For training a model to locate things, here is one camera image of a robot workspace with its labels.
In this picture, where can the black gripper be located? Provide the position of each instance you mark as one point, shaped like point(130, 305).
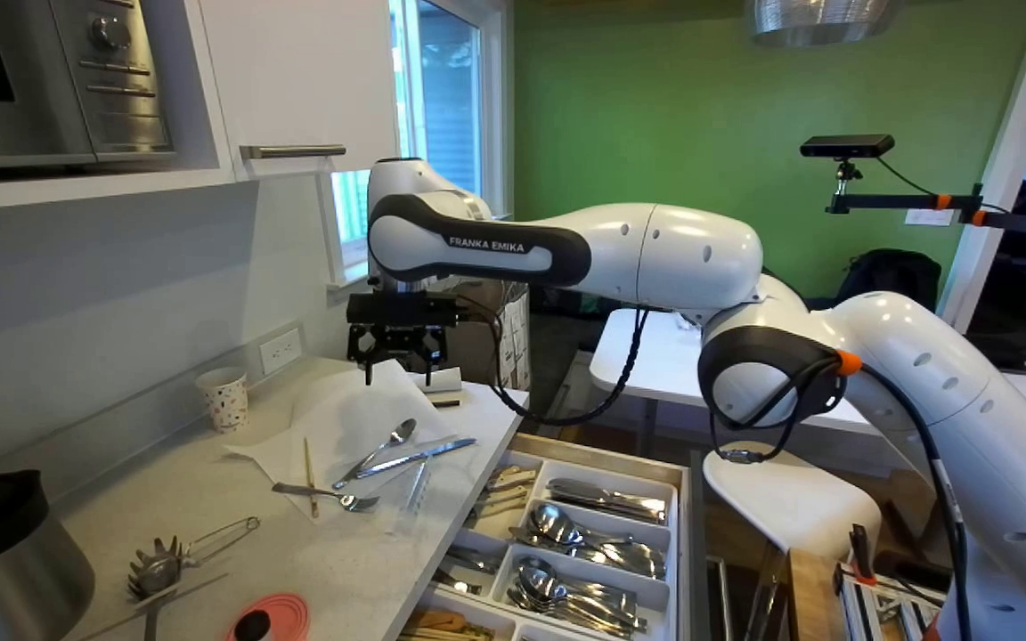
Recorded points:
point(399, 327)

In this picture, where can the silver spoon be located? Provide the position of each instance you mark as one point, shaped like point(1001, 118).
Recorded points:
point(392, 440)

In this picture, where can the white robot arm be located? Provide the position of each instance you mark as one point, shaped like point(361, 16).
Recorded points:
point(763, 359)

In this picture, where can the open white kitchen drawer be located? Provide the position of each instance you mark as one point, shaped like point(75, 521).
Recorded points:
point(570, 546)

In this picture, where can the spaghetti server spoon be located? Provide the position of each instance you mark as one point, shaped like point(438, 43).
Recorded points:
point(159, 571)

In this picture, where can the silver butter knife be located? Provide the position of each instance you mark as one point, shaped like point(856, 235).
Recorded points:
point(423, 455)

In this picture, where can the small silver teaspoon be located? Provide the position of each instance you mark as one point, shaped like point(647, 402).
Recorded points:
point(351, 502)

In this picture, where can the small white patterned cup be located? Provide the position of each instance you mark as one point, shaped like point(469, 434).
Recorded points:
point(225, 398)

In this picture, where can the pile of silver knives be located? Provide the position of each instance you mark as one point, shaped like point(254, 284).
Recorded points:
point(607, 501)

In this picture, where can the white cutlery tray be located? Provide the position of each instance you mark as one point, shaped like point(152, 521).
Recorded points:
point(567, 554)

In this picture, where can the pile of silver spoons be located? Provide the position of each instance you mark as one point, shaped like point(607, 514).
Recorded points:
point(546, 588)

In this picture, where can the orange round lid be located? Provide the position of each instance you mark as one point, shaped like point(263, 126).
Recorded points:
point(272, 618)

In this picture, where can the white upper cabinet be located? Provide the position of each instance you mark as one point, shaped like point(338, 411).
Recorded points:
point(250, 92)

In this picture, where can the steel black-rimmed canister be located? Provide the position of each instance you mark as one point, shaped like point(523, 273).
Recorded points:
point(44, 576)

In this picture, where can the stainless microwave oven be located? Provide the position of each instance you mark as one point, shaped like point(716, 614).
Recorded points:
point(75, 86)

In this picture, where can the wall power outlet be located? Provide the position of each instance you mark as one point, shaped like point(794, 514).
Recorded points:
point(278, 349)

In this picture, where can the window with white frame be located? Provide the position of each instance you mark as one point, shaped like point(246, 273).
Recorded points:
point(450, 106)

